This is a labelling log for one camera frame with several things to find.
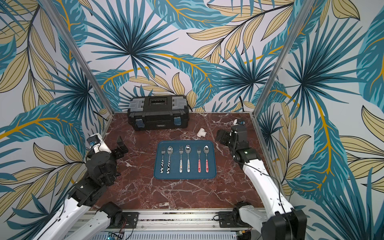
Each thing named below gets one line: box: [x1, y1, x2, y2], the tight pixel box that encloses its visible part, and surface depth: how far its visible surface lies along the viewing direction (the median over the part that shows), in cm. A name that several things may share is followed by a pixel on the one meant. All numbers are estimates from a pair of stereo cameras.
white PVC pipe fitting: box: [196, 127, 207, 138], surface depth 108 cm
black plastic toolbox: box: [127, 95, 190, 131], surface depth 102 cm
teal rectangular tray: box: [153, 140, 217, 180], surface depth 95 cm
